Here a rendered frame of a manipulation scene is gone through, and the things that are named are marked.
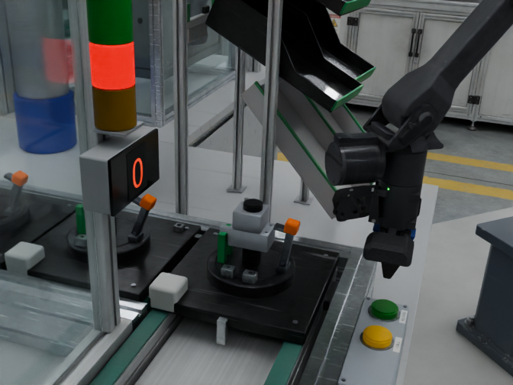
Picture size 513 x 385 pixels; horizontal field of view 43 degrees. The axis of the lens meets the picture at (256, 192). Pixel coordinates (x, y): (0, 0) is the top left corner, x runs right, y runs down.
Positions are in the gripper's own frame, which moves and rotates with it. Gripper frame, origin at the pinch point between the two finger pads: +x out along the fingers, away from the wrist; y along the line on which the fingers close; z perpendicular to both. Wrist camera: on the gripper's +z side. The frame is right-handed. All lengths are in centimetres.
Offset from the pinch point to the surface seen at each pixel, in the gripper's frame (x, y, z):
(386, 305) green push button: 8.4, -0.3, -0.5
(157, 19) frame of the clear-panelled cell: -13, -89, 77
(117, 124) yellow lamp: -21.4, 18.7, 31.9
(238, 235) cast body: 0.9, 0.1, 22.7
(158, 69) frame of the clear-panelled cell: 1, -89, 77
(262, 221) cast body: -1.6, -0.9, 19.3
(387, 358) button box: 9.6, 10.5, -2.0
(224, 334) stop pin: 10.9, 11.2, 21.0
